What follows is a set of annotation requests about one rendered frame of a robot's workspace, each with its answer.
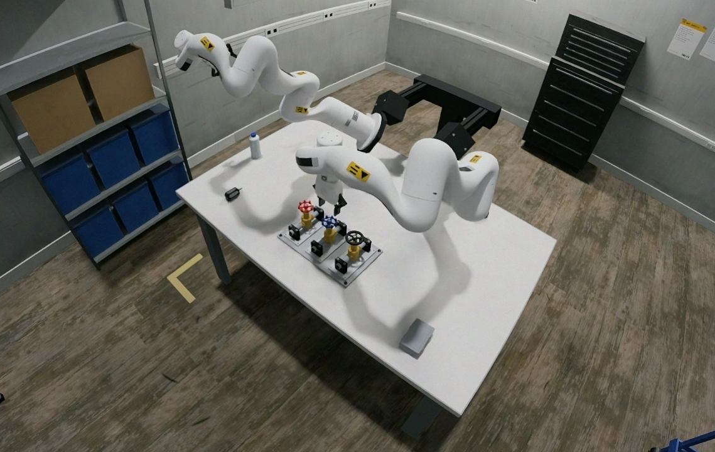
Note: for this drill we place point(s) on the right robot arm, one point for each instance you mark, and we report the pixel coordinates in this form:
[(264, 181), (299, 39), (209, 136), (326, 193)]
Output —
[(258, 60)]

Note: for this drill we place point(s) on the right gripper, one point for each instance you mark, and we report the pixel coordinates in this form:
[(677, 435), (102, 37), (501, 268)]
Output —
[(230, 52)]

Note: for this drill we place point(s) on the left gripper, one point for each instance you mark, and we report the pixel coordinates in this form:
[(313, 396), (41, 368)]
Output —
[(330, 191)]

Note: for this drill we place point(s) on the white bottle with blue cap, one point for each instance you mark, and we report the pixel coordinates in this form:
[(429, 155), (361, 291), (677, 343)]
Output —
[(254, 146)]

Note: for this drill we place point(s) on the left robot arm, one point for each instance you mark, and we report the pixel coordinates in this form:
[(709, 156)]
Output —
[(431, 165)]

